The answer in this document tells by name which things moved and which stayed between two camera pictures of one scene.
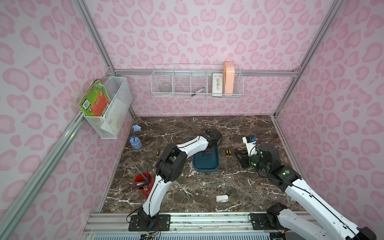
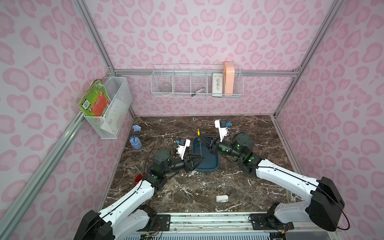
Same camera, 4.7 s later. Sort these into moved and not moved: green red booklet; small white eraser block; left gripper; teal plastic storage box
Moved: left gripper
Not moved: green red booklet; small white eraser block; teal plastic storage box
